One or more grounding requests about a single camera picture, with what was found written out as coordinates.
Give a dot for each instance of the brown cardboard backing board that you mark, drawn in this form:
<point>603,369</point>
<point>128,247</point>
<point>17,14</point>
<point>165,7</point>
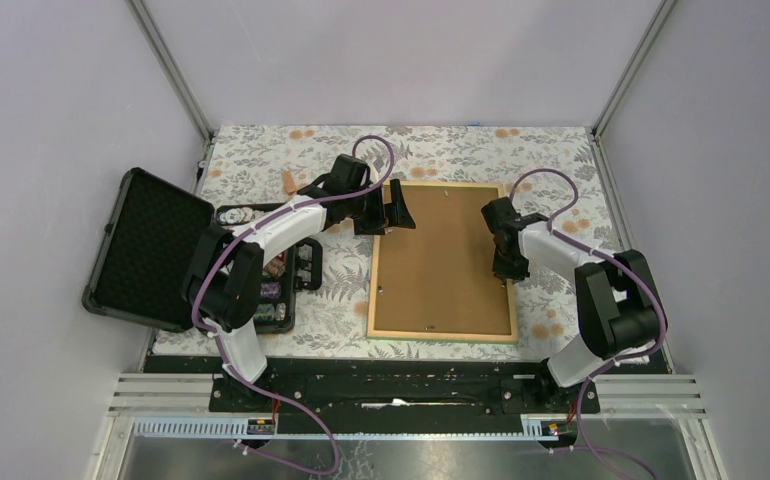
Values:
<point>438,258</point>

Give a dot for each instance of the black poker chip case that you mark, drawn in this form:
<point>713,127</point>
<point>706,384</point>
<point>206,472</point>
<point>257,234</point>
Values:
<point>142,272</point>

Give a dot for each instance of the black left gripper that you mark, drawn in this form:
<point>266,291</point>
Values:
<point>385,215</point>

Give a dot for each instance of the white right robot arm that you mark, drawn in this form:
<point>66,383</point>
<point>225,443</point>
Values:
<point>617,306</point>

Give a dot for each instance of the wooden picture frame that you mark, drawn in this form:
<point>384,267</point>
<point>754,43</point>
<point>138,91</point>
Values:
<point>438,336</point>

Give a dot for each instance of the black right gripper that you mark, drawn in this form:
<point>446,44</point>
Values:
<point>502,272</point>

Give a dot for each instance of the floral patterned tablecloth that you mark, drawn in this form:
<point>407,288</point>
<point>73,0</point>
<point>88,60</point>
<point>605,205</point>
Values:
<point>549,170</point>

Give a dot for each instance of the aluminium cable tray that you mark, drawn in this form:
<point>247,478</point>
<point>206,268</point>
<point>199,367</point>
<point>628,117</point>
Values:
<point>197,406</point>

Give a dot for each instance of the tan wooden block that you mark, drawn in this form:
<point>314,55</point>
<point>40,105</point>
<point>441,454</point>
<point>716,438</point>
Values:
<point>289,183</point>

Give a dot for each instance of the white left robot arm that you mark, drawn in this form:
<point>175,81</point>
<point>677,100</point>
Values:
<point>224,281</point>

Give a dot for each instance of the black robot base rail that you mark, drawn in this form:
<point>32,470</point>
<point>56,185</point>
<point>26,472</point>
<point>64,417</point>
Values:
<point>313,382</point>

